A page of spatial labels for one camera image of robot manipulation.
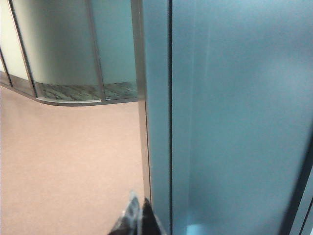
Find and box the curved frosted glass panel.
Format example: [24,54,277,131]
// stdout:
[11,0,105,102]

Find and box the narrow frosted glass panel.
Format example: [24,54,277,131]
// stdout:
[89,0,139,100]

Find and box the grey metal glass wall frame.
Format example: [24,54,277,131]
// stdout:
[0,0,140,107]

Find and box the white backlit glass panel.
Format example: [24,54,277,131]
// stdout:
[0,0,31,82]

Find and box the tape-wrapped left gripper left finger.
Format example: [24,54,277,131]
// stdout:
[107,190,143,235]

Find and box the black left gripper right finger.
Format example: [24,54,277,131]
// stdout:
[141,197,165,235]

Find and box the grey metal pillar cladding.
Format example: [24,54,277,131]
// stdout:
[131,0,313,235]

